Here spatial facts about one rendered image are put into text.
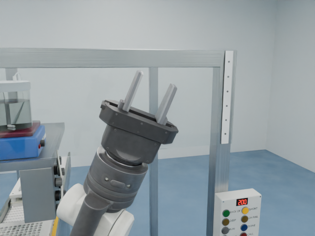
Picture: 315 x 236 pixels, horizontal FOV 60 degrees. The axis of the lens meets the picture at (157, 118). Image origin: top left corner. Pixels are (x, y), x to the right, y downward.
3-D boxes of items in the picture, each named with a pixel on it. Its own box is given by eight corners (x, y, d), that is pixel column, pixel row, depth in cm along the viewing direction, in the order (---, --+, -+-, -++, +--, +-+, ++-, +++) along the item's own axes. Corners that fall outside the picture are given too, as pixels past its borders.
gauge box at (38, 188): (56, 219, 99) (52, 167, 95) (24, 223, 96) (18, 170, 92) (61, 192, 119) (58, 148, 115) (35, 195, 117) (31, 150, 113)
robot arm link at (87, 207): (146, 181, 48) (123, 231, 51) (95, 153, 50) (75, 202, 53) (121, 212, 38) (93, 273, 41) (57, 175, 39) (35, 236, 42)
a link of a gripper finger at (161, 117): (169, 82, 42) (154, 117, 44) (173, 86, 39) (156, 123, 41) (179, 85, 43) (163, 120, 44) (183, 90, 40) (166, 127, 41)
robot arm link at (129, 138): (184, 140, 39) (151, 206, 42) (173, 118, 48) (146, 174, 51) (100, 109, 36) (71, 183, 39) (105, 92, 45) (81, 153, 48)
